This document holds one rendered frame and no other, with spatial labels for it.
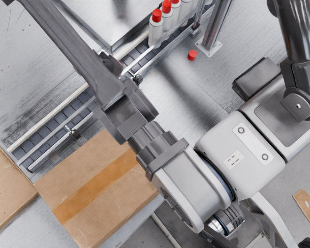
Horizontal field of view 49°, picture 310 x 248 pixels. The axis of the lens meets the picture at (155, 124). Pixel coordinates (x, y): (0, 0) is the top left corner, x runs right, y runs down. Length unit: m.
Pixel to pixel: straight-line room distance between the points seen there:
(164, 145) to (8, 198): 0.83
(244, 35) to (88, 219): 1.01
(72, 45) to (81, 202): 0.47
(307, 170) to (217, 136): 1.80
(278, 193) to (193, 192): 1.70
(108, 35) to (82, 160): 0.61
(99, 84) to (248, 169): 0.31
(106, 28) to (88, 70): 0.79
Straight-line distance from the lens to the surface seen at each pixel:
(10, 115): 1.41
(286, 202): 2.28
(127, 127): 0.64
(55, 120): 1.31
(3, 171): 1.36
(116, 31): 1.44
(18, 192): 1.33
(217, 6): 1.26
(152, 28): 1.28
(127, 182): 0.97
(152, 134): 0.63
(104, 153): 0.99
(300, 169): 2.35
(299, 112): 0.63
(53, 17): 0.68
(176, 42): 1.43
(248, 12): 1.63
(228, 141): 0.60
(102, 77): 0.66
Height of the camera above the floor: 2.08
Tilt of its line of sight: 72 degrees down
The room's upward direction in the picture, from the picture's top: 9 degrees clockwise
